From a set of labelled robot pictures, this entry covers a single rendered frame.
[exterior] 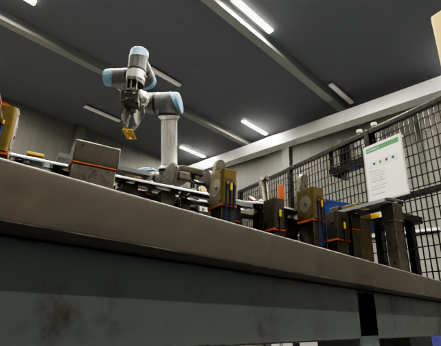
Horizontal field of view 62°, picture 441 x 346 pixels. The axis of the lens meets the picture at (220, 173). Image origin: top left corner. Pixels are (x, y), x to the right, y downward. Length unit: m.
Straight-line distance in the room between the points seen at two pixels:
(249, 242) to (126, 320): 0.14
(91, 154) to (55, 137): 11.90
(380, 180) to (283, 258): 1.56
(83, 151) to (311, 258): 0.71
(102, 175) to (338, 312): 0.68
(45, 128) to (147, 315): 12.59
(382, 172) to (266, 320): 1.57
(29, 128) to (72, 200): 12.44
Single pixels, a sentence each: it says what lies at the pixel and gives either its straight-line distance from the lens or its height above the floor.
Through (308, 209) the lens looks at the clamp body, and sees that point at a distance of 1.34.
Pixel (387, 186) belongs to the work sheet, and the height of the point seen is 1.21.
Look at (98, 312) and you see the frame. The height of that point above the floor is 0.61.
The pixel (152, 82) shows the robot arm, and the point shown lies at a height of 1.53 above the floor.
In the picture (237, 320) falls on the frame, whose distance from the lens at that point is 0.44.
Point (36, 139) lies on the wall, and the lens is 12.68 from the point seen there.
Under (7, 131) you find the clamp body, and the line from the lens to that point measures 1.00.
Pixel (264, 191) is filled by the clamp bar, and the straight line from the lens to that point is 1.72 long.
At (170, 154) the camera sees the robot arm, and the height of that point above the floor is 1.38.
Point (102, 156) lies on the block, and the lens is 1.04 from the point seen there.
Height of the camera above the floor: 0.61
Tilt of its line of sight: 21 degrees up
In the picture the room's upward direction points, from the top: 2 degrees clockwise
